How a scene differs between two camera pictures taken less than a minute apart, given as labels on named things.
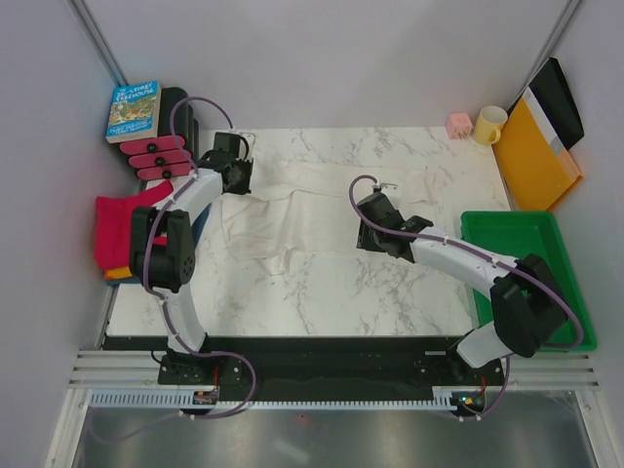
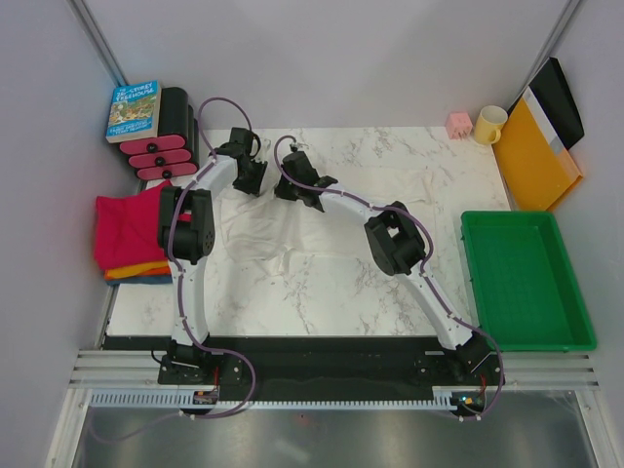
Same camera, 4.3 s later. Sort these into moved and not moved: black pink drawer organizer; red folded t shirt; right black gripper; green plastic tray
Moved: right black gripper
Not moved: green plastic tray; red folded t shirt; black pink drawer organizer
